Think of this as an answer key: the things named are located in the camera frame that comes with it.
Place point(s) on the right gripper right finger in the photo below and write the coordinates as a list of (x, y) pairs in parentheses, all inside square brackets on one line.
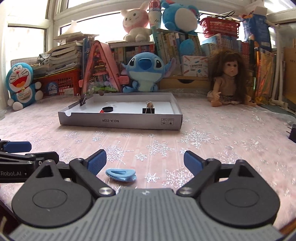
[(204, 172)]

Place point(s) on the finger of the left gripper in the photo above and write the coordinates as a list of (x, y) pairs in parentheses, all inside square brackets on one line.
[(15, 147), (17, 168)]

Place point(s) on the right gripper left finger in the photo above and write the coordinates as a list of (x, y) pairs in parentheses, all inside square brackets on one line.
[(85, 170)]

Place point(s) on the blue hair clip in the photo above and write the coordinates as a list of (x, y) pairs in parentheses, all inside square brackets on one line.
[(121, 175)]

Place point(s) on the large black binder clip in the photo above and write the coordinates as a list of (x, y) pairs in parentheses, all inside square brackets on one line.
[(149, 108)]

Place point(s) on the Doraemon plush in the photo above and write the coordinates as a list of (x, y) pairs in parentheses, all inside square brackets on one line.
[(19, 82)]

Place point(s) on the black round lid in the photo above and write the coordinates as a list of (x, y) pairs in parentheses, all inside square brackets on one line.
[(107, 109)]

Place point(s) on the small binder clip on tray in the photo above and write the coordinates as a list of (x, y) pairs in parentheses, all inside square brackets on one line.
[(83, 98)]

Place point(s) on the clear plastic cup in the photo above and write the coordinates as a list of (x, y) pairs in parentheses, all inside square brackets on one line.
[(111, 103)]

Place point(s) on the white cardboard box tray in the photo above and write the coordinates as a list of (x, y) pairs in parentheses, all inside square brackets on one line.
[(127, 113)]

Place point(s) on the red plastic crate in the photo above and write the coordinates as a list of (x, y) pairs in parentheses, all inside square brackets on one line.
[(63, 83)]

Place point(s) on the pink triangular dollhouse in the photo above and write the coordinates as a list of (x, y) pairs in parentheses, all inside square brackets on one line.
[(102, 72)]

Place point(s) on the wooden drawer shelf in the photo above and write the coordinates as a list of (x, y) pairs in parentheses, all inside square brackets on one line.
[(184, 82)]

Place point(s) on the brown-haired doll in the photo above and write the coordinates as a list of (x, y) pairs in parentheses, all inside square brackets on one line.
[(228, 75)]

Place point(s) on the white stationery box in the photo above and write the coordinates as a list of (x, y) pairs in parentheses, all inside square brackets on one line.
[(195, 66)]

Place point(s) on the stack of books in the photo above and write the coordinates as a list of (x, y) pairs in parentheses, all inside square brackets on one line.
[(65, 56)]

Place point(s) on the blue Stitch plush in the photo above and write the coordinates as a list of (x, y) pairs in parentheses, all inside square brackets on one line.
[(145, 70)]

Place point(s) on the blue round plush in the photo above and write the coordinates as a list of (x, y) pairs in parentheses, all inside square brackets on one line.
[(183, 19)]

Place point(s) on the pink white bunny plush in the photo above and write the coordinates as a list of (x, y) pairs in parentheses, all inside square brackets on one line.
[(135, 24)]

